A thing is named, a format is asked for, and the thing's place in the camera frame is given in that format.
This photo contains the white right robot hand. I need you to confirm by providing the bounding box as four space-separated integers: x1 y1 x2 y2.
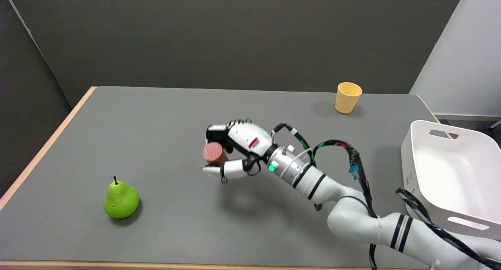
202 119 275 184

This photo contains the reddish wooden cylinder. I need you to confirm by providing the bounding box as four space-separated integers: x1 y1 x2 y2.
202 142 229 166

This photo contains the white plastic box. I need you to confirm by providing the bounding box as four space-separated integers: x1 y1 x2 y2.
400 120 501 241

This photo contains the yellow plastic cup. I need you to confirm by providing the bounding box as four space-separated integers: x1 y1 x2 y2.
335 82 363 115

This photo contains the green pear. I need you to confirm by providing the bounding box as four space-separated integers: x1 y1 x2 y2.
104 176 140 219

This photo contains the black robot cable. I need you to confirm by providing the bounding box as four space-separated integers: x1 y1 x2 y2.
270 123 501 270

